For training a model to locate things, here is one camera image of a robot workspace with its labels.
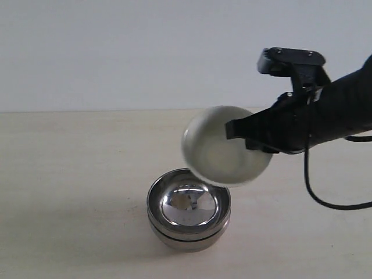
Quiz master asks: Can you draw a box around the plain stainless steel bowl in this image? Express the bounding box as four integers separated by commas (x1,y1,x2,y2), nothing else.
149,219,230,253

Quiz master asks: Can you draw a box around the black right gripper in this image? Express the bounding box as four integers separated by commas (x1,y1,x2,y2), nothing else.
224,90,322,154

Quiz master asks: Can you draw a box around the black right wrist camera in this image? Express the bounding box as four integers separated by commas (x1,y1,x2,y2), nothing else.
257,47,331,93

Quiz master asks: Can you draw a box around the cream ceramic bowl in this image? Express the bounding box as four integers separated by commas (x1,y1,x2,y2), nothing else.
181,106,273,188

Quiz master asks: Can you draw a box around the dimpled stainless steel bowl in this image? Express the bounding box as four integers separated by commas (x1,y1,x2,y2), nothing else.
146,168,231,241

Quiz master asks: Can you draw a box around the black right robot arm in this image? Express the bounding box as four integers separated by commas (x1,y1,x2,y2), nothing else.
225,58,371,153

